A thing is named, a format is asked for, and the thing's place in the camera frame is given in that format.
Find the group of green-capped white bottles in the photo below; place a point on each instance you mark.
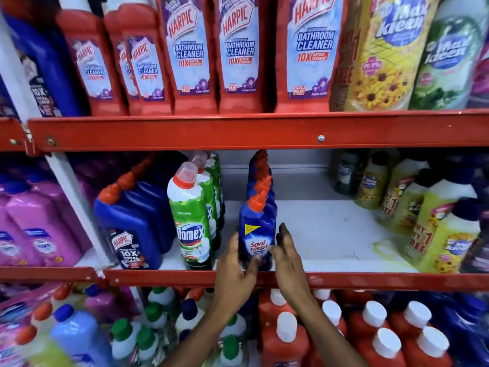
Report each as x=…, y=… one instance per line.
x=152, y=332

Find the person's right forearm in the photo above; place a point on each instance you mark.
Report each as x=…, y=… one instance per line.
x=328, y=340

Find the pink plastic refill packet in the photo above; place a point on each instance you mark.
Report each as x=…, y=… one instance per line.
x=17, y=317

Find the row of small blue bottles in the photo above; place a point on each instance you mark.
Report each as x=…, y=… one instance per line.
x=263, y=175

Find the white green floor cleaner bottle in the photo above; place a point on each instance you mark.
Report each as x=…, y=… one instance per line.
x=447, y=61

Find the group of red white-capped bottles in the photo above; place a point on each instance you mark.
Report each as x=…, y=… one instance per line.
x=366, y=332

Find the dark purple floor cleaner bottle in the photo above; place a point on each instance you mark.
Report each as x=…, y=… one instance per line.
x=477, y=252

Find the person's right thumb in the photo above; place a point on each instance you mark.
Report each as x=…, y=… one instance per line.
x=276, y=253

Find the green white toilet cleaner bottle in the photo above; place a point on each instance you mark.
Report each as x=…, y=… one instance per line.
x=216, y=171
x=190, y=221
x=209, y=194

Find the group of dark purple bottles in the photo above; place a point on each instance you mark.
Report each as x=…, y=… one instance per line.
x=95, y=171

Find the pink purple cleaner bottle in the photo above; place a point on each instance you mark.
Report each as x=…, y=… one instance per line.
x=11, y=244
x=42, y=229
x=57, y=198

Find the row of red cleaner bottles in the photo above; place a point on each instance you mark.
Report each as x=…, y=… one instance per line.
x=191, y=53

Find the person's left thumb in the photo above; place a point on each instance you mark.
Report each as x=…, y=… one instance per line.
x=253, y=268

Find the group of yellow-green cleaner bottles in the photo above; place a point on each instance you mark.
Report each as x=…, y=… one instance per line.
x=431, y=221

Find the large blue orange-capped cleaner bottle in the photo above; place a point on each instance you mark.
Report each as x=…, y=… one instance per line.
x=154, y=210
x=128, y=229
x=160, y=175

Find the person's left hand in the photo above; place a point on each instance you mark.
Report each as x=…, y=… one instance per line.
x=231, y=280

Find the white shelf board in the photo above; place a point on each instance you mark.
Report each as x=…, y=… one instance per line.
x=336, y=233

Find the long red shelf beam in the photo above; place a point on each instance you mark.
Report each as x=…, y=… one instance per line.
x=248, y=130
x=363, y=280

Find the white shelf upright post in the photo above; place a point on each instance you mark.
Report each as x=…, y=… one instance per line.
x=72, y=191

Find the yellow flower-print floor cleaner bottle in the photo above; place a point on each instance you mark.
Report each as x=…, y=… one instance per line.
x=386, y=57

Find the person's left forearm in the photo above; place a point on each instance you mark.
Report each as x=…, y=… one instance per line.
x=198, y=342

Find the orange-capped yellow bottle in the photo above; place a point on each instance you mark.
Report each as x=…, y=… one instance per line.
x=38, y=343
x=57, y=301

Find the light blue cleaner bottle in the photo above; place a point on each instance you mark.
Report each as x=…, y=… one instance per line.
x=78, y=336

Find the small blue toilet cleaner bottle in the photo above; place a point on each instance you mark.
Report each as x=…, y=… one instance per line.
x=256, y=229

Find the pink floor cleaner bottle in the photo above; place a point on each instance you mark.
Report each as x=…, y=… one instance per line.
x=480, y=80

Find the short red shelf beam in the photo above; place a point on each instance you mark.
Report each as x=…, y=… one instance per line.
x=46, y=274
x=11, y=134

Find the group of deep blue bottles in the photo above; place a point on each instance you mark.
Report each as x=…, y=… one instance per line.
x=468, y=328

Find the purple blue-capped bottle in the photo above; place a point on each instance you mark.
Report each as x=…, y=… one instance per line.
x=105, y=303

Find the blue-capped white bottle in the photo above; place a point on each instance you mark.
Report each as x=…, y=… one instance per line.
x=188, y=317

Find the dark blue cleaner bottle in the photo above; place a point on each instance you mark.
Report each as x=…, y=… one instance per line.
x=46, y=64

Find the person's right hand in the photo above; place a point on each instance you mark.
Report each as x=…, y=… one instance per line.
x=292, y=273

